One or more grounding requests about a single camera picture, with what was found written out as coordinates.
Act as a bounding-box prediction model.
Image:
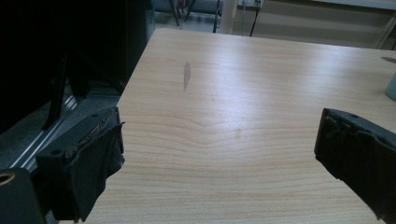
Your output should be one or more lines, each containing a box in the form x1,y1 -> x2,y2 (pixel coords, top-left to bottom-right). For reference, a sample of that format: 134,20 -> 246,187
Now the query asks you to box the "black metal stand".
41,52 -> 70,131

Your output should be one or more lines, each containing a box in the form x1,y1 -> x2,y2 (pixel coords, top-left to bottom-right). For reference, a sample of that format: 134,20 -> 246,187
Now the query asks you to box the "white pillar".
219,0 -> 240,35

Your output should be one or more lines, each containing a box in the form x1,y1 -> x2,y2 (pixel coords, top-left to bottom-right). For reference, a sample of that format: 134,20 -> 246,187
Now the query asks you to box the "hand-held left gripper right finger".
313,107 -> 396,224

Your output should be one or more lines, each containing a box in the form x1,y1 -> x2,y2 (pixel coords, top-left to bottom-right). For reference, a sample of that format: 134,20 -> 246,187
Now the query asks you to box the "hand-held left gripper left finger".
35,106 -> 126,223

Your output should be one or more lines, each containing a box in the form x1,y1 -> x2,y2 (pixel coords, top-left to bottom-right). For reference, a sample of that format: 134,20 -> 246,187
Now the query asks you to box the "pale green cup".
384,72 -> 396,102

